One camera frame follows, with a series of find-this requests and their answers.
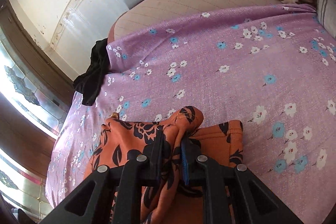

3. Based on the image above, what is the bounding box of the orange black floral garment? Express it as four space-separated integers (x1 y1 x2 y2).
84 106 243 223

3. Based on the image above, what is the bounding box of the black cloth garment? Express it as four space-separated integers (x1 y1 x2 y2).
73 38 110 106

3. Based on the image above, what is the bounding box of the purple floral bed sheet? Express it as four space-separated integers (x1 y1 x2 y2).
46 5 335 223

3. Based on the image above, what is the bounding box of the stained glass window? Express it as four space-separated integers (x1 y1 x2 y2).
0 43 68 217

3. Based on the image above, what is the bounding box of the pink quilted mattress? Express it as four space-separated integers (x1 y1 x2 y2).
108 0 281 43

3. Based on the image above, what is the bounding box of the grey striped pillow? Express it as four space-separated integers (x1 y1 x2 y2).
317 0 336 38

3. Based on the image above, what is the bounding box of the dark wooden window frame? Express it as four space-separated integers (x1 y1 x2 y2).
0 3 76 177

